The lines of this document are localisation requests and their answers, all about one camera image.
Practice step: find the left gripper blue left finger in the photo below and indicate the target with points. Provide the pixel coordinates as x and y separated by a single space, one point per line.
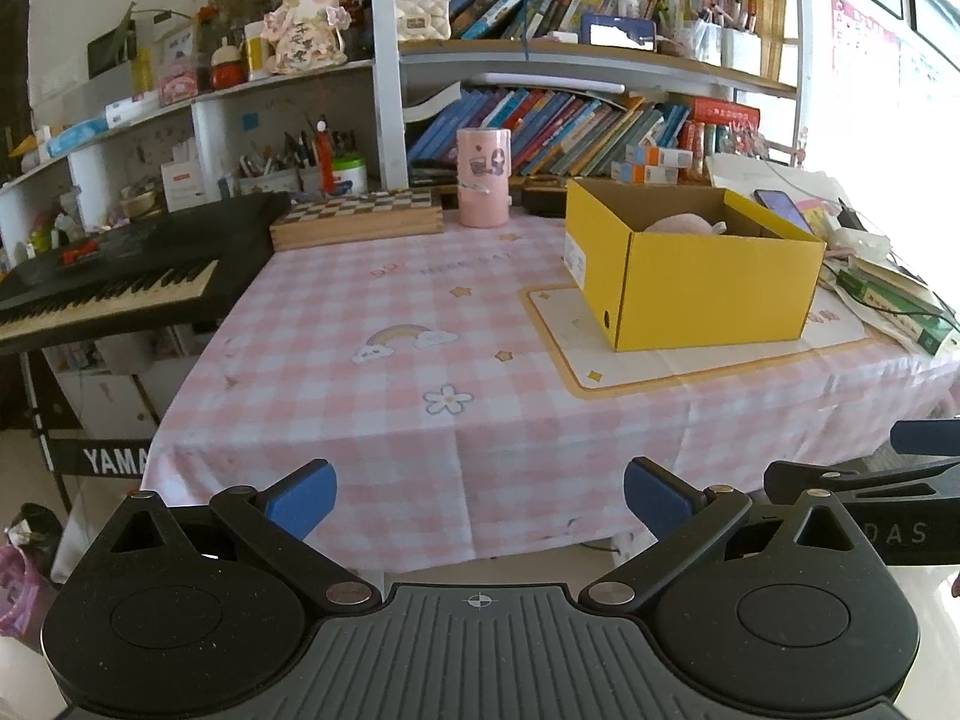
273 525

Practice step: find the black Yamaha keyboard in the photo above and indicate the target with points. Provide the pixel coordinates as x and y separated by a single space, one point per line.
121 318

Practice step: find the floral cat figurine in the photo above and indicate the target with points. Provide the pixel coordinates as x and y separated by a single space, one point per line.
306 35

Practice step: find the red glue bottle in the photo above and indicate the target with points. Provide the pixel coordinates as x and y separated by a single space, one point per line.
325 157

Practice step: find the red dictionary book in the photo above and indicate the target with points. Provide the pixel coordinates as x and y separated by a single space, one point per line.
719 112

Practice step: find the pink plush pig toy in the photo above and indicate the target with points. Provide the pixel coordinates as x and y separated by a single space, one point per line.
687 223

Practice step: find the phone on upper shelf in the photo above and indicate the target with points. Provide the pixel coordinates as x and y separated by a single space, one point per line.
627 32

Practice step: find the row of colourful books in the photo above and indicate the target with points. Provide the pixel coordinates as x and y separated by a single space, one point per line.
555 132

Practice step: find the smartphone on table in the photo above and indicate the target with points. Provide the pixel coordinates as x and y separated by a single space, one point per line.
780 203

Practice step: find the black case by canister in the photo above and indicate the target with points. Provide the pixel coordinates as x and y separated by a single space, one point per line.
546 199

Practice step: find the wooden chessboard box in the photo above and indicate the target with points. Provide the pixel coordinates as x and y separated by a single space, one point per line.
369 217

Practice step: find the white bookshelf unit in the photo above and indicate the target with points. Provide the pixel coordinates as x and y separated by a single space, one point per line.
121 92

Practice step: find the red white doll jar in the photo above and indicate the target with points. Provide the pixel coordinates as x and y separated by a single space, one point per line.
228 66

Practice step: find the white green lidded jar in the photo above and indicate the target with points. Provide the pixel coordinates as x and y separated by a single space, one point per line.
350 176

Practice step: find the green white book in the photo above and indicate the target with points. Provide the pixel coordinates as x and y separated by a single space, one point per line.
934 332

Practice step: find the pink cylindrical canister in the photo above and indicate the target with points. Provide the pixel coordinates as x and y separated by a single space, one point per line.
483 171

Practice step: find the yellow cardboard box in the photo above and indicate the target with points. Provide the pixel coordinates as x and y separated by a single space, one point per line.
753 284

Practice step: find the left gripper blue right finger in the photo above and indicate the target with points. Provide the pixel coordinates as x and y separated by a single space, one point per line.
690 526

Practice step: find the quilted white handbag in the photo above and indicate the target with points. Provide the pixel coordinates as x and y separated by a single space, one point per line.
422 20

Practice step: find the pink checkered tablecloth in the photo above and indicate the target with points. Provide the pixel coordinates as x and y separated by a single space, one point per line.
416 368

